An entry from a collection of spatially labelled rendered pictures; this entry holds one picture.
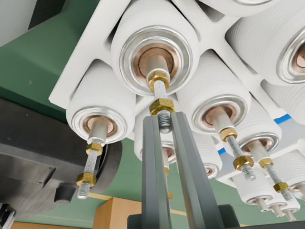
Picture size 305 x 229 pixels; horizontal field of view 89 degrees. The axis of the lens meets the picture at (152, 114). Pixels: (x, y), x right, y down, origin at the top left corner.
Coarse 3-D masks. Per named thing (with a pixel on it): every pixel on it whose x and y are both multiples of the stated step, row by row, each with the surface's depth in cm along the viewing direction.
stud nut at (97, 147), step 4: (88, 144) 19; (92, 144) 18; (96, 144) 19; (100, 144) 19; (88, 148) 18; (92, 148) 18; (96, 148) 18; (100, 148) 19; (88, 152) 19; (100, 152) 19
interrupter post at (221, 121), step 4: (216, 112) 21; (220, 112) 21; (224, 112) 21; (212, 116) 21; (216, 116) 21; (220, 116) 20; (224, 116) 20; (212, 120) 21; (216, 120) 20; (220, 120) 20; (224, 120) 20; (228, 120) 20; (216, 124) 20; (220, 124) 20; (224, 124) 19; (228, 124) 19; (232, 124) 19; (216, 128) 20; (220, 128) 19; (224, 128) 19; (228, 128) 19; (232, 128) 19; (220, 132) 20
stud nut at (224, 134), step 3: (225, 129) 19; (228, 129) 19; (231, 129) 19; (222, 132) 19; (225, 132) 19; (228, 132) 19; (231, 132) 18; (234, 132) 19; (222, 135) 19; (225, 135) 19; (228, 135) 19; (234, 135) 19; (222, 138) 19; (225, 138) 19; (225, 141) 19
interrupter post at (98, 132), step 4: (100, 120) 21; (92, 124) 22; (96, 124) 21; (100, 124) 21; (104, 124) 21; (92, 128) 20; (96, 128) 20; (100, 128) 20; (104, 128) 21; (92, 132) 20; (96, 132) 20; (100, 132) 20; (104, 132) 20; (92, 136) 19; (96, 136) 19; (100, 136) 20; (104, 136) 20; (88, 140) 19; (92, 140) 19; (100, 140) 20; (104, 140) 20; (104, 144) 20
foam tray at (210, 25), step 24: (120, 0) 18; (192, 0) 18; (96, 24) 20; (192, 24) 20; (216, 24) 20; (96, 48) 22; (216, 48) 23; (72, 72) 24; (240, 72) 25; (72, 96) 28; (168, 96) 28; (264, 96) 29; (216, 144) 39
